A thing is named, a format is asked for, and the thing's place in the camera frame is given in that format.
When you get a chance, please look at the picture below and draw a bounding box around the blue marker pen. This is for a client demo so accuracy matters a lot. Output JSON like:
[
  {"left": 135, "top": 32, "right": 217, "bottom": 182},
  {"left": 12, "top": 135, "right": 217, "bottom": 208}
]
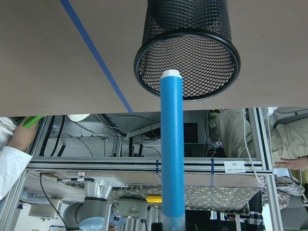
[{"left": 160, "top": 69, "right": 185, "bottom": 231}]

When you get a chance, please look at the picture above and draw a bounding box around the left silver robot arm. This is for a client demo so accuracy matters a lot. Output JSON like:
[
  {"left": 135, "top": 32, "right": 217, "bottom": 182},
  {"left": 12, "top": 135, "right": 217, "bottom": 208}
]
[{"left": 64, "top": 178, "right": 113, "bottom": 231}]

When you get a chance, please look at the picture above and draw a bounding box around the black mesh pen cup near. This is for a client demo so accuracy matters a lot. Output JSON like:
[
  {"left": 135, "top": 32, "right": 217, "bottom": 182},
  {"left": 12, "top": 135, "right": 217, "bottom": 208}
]
[{"left": 134, "top": 0, "right": 241, "bottom": 101}]

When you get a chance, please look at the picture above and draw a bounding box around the white label tag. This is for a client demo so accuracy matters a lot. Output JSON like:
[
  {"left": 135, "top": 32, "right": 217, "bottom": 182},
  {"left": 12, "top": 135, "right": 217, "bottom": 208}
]
[{"left": 224, "top": 161, "right": 246, "bottom": 173}]

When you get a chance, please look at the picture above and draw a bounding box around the green grabber stick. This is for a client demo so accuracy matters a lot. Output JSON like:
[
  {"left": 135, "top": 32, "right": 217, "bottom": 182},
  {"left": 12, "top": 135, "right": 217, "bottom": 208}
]
[{"left": 23, "top": 115, "right": 45, "bottom": 128}]

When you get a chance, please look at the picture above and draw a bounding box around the blue tape line lengthwise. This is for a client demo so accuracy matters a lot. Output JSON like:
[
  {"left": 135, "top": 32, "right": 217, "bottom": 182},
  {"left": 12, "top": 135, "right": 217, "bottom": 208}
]
[{"left": 60, "top": 0, "right": 133, "bottom": 113}]

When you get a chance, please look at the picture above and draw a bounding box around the person in beige clothes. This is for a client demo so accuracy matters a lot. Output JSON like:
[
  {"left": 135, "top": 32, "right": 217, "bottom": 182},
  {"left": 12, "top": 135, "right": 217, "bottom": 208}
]
[{"left": 215, "top": 109, "right": 308, "bottom": 170}]

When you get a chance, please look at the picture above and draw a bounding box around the seated man white t-shirt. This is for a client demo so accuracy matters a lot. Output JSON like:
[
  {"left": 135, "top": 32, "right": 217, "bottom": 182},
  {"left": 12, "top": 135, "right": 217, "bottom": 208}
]
[{"left": 0, "top": 117, "right": 39, "bottom": 199}]

